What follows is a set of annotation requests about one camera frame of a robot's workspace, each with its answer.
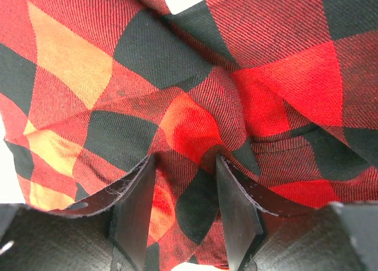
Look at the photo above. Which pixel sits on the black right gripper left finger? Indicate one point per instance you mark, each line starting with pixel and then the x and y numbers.
pixel 130 201

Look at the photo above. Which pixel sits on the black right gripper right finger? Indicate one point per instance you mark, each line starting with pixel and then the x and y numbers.
pixel 250 214

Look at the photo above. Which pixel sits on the red black plaid shirt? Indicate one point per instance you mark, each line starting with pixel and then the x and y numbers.
pixel 285 89

